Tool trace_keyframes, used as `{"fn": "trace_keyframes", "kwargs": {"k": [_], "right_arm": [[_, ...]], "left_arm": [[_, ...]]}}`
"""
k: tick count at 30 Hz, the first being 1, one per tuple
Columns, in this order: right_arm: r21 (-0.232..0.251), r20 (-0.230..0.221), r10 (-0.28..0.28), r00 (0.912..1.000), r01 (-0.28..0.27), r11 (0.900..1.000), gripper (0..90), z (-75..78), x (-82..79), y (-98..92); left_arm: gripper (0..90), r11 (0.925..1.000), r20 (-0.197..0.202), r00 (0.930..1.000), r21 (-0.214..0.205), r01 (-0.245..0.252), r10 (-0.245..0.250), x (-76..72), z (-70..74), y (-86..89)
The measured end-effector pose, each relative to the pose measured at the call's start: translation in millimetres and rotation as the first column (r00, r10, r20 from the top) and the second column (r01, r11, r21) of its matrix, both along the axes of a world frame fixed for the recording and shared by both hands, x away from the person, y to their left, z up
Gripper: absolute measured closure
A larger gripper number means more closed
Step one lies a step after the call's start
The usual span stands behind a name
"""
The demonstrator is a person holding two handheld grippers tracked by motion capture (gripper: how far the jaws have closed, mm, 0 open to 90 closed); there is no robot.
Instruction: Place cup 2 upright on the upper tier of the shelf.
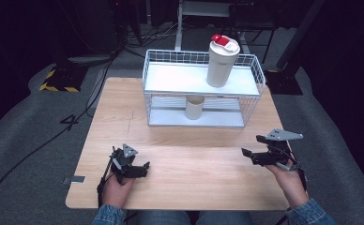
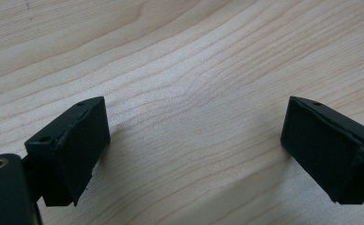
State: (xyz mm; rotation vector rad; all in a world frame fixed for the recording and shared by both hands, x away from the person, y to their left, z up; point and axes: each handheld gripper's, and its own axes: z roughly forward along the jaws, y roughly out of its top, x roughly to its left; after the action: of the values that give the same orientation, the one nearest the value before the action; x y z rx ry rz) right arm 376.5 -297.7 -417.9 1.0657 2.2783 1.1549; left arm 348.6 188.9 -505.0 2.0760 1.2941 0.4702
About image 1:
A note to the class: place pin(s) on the person's left leg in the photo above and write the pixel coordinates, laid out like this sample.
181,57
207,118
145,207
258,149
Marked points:
158,218

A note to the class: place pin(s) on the yellow-black striped stand base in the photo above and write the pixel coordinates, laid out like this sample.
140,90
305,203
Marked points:
63,78

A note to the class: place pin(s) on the black slanted stand post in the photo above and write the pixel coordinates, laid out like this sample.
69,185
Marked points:
299,34

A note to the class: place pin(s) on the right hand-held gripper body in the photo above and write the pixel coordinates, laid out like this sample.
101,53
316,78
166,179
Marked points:
277,150

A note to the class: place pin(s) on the white tumbler with red lid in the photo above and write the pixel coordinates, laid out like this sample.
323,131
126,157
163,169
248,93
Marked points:
220,65

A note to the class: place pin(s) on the white cup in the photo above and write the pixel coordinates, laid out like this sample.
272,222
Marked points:
194,108

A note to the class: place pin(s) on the black chair frame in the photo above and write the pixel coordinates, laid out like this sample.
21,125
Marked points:
255,22

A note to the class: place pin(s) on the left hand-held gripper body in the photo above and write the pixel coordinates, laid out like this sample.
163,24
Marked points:
124,162

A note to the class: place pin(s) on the person's right hand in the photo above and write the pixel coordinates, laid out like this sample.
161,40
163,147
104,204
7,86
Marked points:
291,184

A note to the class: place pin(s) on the person's right leg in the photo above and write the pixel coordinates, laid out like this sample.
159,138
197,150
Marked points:
227,218

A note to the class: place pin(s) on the grey tape strip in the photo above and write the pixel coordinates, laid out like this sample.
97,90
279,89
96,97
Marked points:
77,179

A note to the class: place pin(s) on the person's left hand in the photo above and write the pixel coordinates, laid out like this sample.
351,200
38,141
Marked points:
116,192

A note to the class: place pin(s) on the white desk frame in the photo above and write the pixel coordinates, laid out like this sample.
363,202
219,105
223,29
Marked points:
179,31

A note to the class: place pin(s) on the person's leg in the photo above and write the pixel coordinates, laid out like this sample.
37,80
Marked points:
158,218
227,218

